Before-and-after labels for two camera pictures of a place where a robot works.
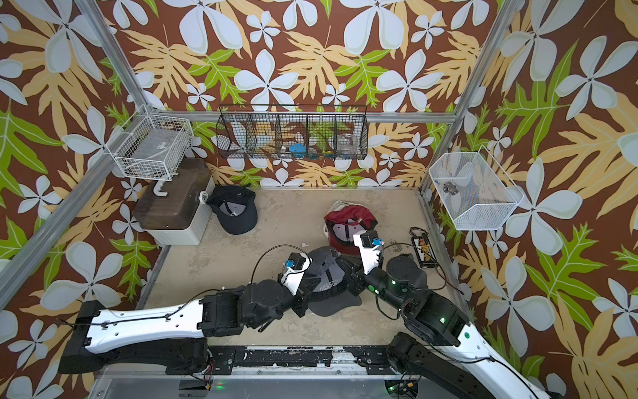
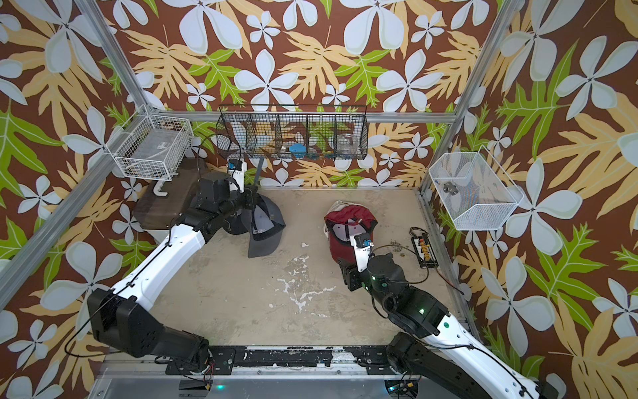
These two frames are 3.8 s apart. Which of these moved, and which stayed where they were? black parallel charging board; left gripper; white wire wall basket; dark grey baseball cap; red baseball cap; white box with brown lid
Moved: dark grey baseball cap; left gripper
Stayed: red baseball cap; white box with brown lid; white wire wall basket; black parallel charging board
